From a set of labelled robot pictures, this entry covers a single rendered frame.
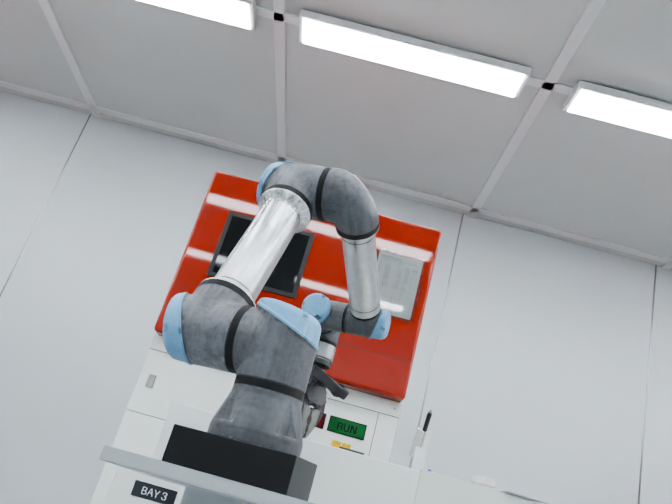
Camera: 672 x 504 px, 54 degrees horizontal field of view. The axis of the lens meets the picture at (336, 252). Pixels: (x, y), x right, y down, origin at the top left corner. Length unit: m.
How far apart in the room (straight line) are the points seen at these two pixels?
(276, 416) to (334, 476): 0.45
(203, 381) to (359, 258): 0.85
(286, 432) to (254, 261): 0.34
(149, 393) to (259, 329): 1.12
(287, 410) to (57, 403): 2.83
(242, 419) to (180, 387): 1.13
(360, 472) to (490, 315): 2.54
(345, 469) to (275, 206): 0.57
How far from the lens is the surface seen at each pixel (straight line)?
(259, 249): 1.23
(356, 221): 1.37
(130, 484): 1.48
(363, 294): 1.53
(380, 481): 1.46
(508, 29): 2.83
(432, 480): 1.48
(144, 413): 2.14
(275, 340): 1.04
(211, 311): 1.10
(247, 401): 1.03
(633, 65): 2.95
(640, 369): 4.14
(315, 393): 1.71
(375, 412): 2.11
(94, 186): 4.19
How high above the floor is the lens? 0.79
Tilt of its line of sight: 23 degrees up
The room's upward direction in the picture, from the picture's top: 16 degrees clockwise
